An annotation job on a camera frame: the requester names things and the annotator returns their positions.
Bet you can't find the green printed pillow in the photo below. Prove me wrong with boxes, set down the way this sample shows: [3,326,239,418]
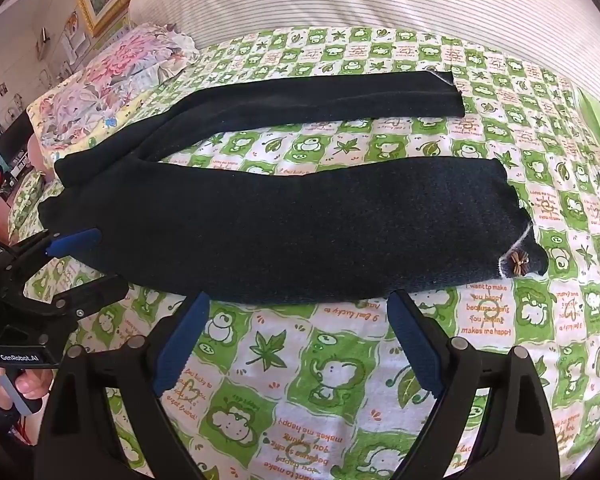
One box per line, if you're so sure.
[7,167,66,247]

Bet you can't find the green printed bed sheet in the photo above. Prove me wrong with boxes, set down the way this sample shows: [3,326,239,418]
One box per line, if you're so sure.
[7,25,600,480]

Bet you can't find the pink pillow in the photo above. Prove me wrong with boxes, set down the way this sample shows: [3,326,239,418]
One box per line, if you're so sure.
[28,137,56,181]

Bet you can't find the person's left hand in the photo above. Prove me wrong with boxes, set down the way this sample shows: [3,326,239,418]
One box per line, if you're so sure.
[0,359,50,415]

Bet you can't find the black pants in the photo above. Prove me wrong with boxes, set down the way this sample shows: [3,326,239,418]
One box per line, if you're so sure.
[37,71,551,307]

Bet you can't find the floral pillow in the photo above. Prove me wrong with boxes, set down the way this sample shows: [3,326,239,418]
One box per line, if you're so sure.
[27,25,201,153]

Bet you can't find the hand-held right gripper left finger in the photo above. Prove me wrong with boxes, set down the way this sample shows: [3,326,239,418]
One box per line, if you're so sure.
[34,291,211,480]

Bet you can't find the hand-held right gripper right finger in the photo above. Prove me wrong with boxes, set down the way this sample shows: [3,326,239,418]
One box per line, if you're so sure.
[387,290,566,480]

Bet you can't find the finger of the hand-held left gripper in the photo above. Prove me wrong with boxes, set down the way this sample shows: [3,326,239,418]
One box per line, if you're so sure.
[0,227,103,267]
[27,274,132,332]

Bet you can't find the black monitor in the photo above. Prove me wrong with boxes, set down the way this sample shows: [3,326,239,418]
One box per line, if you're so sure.
[0,114,34,162]

